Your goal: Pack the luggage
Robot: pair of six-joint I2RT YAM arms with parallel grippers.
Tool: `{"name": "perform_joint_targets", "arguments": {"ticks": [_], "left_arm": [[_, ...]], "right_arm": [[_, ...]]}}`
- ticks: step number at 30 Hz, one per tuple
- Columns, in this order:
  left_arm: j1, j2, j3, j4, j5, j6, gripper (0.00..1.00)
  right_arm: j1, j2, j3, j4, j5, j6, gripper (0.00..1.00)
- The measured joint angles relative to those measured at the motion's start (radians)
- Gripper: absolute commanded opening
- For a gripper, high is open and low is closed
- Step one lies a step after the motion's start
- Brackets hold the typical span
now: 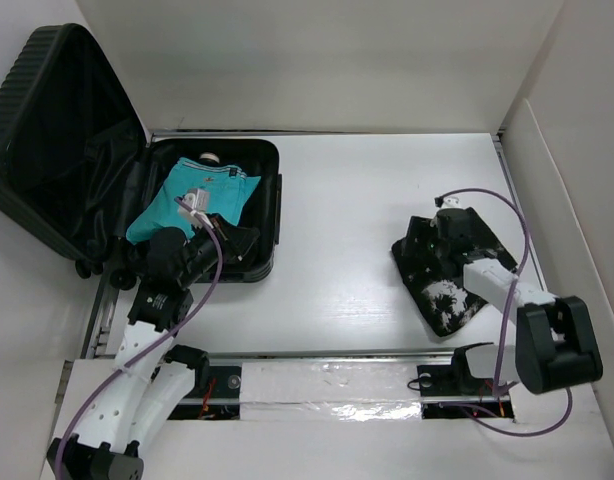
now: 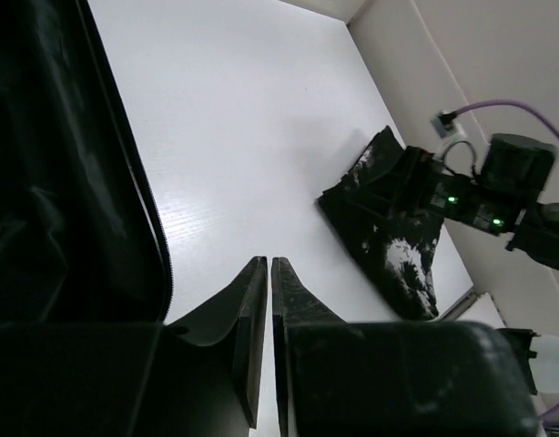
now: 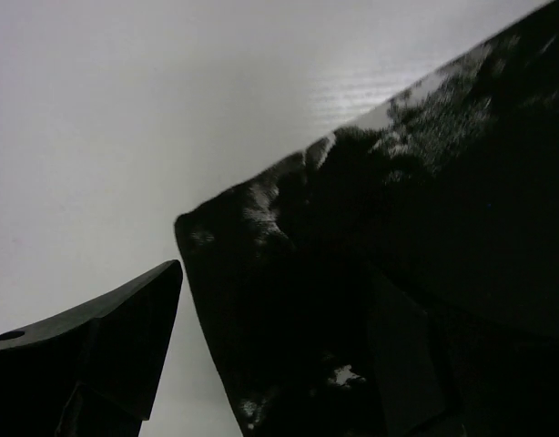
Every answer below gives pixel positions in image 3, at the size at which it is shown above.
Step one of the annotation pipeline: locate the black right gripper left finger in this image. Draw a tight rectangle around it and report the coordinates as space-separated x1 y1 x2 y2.
0 260 183 437

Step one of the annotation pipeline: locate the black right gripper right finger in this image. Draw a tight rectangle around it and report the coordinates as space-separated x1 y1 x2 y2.
366 264 466 436

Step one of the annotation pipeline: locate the black white patterned cloth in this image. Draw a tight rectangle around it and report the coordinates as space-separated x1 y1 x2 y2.
174 1 559 436

